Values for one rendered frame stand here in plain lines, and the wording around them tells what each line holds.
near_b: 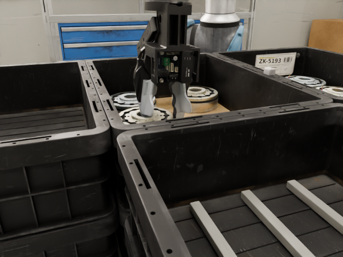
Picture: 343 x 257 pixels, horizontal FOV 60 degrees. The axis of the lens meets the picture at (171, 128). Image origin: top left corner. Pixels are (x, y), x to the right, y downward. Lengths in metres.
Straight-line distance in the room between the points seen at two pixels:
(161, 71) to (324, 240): 0.30
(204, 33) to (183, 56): 0.46
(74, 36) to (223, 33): 1.67
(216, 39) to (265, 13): 3.05
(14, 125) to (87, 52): 1.84
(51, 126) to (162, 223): 0.45
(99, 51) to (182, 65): 2.01
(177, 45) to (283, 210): 0.26
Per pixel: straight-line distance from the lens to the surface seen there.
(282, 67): 0.88
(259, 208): 0.36
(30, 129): 0.62
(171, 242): 0.18
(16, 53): 3.35
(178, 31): 0.45
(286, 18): 4.12
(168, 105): 0.68
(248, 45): 2.84
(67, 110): 0.69
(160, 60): 0.46
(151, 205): 0.20
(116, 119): 0.34
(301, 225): 0.37
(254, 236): 0.34
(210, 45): 0.91
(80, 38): 2.43
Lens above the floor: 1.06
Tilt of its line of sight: 24 degrees down
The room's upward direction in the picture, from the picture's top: straight up
